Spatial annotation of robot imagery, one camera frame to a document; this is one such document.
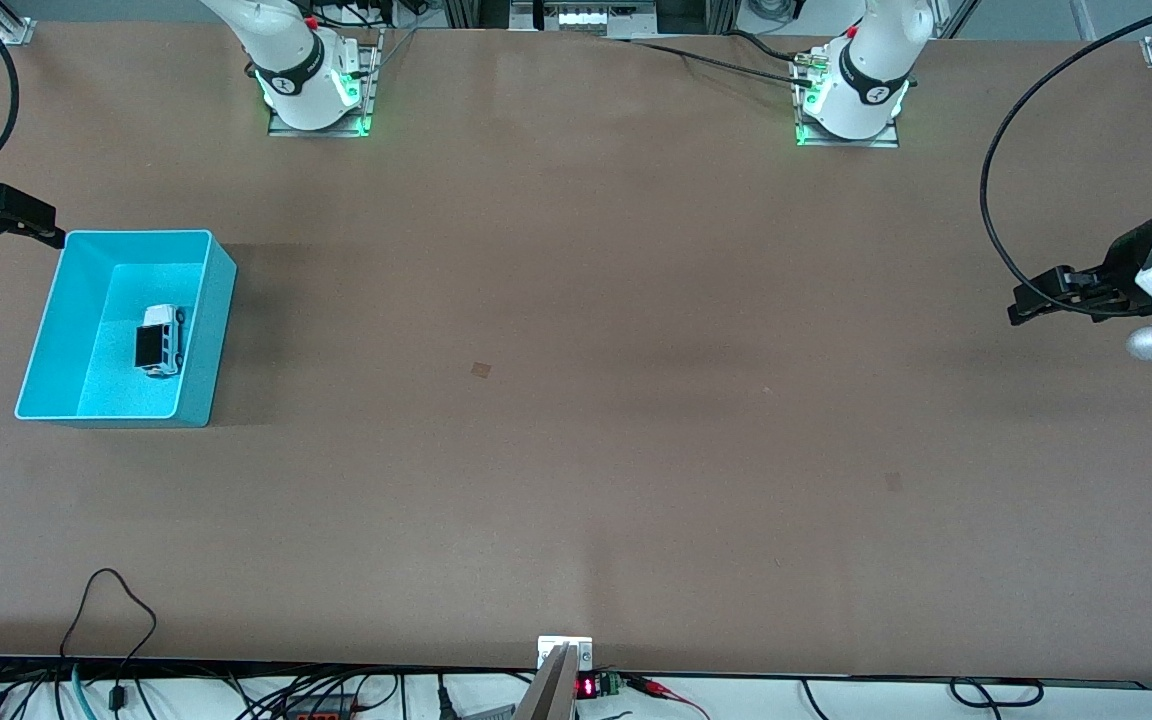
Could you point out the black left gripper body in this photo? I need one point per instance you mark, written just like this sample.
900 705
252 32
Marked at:
1126 262

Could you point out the white jeep toy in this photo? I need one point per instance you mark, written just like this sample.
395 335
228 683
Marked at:
161 340

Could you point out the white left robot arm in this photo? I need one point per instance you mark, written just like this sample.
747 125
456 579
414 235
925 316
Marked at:
871 70

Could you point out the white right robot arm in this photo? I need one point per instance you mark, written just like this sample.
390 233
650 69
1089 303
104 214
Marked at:
288 55

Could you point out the turquoise plastic bin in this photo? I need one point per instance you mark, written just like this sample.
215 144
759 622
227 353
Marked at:
86 385

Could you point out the small brown square patch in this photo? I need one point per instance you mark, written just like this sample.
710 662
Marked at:
481 370

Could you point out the lit background control unit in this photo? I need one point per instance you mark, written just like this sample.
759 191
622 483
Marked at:
586 15

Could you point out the red digit display module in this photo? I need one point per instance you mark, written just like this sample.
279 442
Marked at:
588 686

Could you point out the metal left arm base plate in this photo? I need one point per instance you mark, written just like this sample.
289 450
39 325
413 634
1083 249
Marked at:
804 135

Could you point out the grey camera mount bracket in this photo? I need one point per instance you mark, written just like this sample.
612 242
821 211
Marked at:
561 670

